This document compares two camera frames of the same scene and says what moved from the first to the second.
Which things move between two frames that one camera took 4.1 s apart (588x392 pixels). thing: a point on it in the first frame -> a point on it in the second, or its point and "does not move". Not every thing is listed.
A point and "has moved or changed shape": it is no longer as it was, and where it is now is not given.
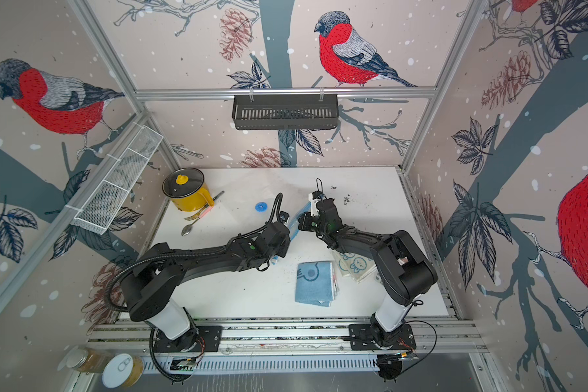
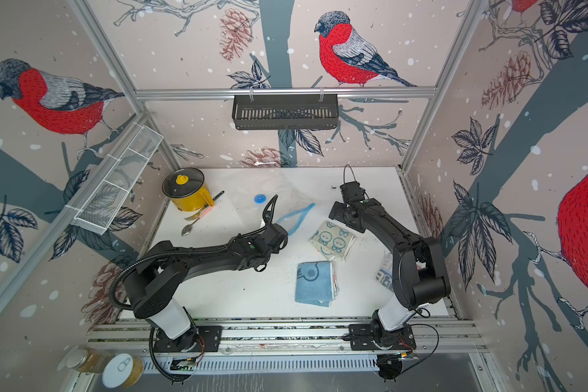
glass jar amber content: x=89 y=359 does not move
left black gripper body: x=281 y=251 does not move
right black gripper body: x=315 y=224 -> x=342 y=213
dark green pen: x=217 y=195 does not move
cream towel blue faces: x=354 y=266 has moved or changed shape
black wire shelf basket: x=286 y=113 does not move
